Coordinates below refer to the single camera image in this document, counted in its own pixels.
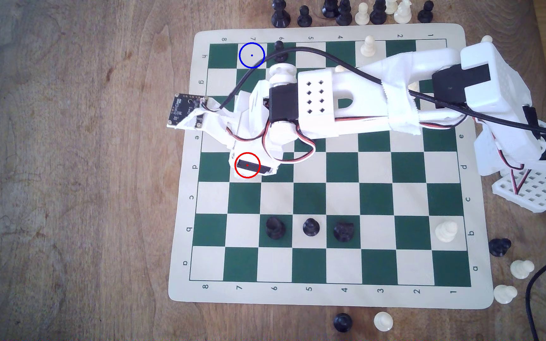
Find white printed gripper body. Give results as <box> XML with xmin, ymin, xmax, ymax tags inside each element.
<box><xmin>228</xmin><ymin>81</ymin><xmax>302</xmax><ymax>180</ymax></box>

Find black chess bishop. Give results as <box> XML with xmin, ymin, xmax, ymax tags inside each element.
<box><xmin>271</xmin><ymin>0</ymin><xmax>292</xmax><ymax>28</ymax></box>
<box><xmin>335</xmin><ymin>0</ymin><xmax>354</xmax><ymax>27</ymax></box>

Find black chess knight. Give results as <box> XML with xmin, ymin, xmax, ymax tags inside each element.
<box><xmin>488</xmin><ymin>238</ymin><xmax>513</xmax><ymax>258</ymax></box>
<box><xmin>333</xmin><ymin>222</ymin><xmax>355</xmax><ymax>243</ymax></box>

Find green and cream chess mat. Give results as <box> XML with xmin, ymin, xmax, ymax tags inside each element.
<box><xmin>168</xmin><ymin>23</ymin><xmax>494</xmax><ymax>311</ymax></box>

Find white chess knight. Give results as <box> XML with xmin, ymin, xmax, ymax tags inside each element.
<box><xmin>393</xmin><ymin>0</ymin><xmax>413</xmax><ymax>25</ymax></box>

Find white chess bishop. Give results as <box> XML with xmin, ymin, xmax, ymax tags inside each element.
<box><xmin>434</xmin><ymin>221</ymin><xmax>459</xmax><ymax>243</ymax></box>

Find red white black servo wires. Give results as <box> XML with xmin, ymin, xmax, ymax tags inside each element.
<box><xmin>226</xmin><ymin>118</ymin><xmax>317</xmax><ymax>165</ymax></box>

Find black camera circuit board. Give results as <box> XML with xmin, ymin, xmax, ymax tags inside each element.
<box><xmin>167</xmin><ymin>93</ymin><xmax>206</xmax><ymax>129</ymax></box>

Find black camera cable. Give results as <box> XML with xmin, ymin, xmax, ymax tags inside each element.
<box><xmin>204</xmin><ymin>46</ymin><xmax>546</xmax><ymax>139</ymax></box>

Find white perforated base plate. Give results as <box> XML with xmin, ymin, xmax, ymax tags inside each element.
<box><xmin>491</xmin><ymin>168</ymin><xmax>546</xmax><ymax>214</ymax></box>

